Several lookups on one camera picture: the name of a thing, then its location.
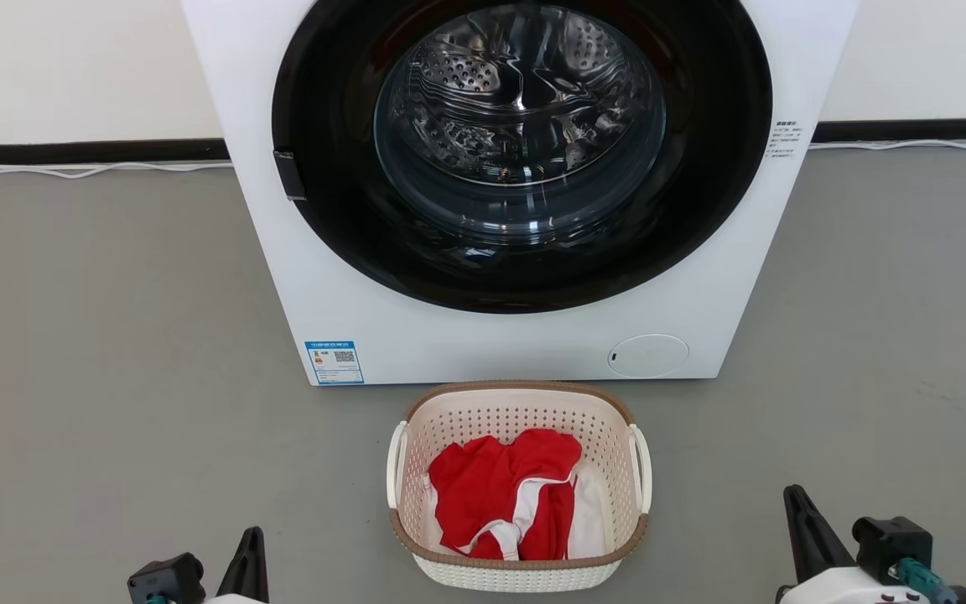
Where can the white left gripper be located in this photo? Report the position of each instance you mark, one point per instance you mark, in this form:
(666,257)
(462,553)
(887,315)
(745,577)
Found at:
(236,600)

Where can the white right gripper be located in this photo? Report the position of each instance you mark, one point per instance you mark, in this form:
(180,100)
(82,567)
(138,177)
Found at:
(852,589)

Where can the cream perforated laundry basket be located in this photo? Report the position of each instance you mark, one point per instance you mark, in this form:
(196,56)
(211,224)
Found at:
(516,579)

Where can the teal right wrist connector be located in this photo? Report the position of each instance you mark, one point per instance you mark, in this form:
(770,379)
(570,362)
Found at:
(923,580)

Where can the blue energy label sticker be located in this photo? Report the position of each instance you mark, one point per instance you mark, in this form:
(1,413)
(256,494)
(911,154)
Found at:
(334,362)

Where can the white garment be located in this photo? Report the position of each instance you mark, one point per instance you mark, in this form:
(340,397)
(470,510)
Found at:
(589,524)

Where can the red garment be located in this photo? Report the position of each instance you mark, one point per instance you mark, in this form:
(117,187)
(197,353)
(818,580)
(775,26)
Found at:
(483,495)

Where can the round white filter cover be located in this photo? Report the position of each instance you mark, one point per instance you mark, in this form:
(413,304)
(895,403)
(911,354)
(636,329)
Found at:
(649,356)

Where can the white washing machine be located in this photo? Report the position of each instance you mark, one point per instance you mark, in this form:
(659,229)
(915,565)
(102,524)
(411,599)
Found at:
(491,344)

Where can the small printed text label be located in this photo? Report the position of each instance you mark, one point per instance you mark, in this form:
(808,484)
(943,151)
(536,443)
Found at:
(785,140)

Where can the black round washer door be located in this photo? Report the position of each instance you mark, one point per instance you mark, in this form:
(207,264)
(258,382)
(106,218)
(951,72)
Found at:
(336,176)

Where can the steel washer drum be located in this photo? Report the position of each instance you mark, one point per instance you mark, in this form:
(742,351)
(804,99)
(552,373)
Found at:
(525,101)

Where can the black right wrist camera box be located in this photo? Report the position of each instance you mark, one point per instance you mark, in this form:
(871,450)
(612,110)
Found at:
(890,545)

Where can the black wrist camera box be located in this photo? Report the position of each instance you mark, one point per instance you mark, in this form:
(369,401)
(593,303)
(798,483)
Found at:
(890,545)
(166,577)

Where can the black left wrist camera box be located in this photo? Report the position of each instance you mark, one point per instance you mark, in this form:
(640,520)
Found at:
(166,577)

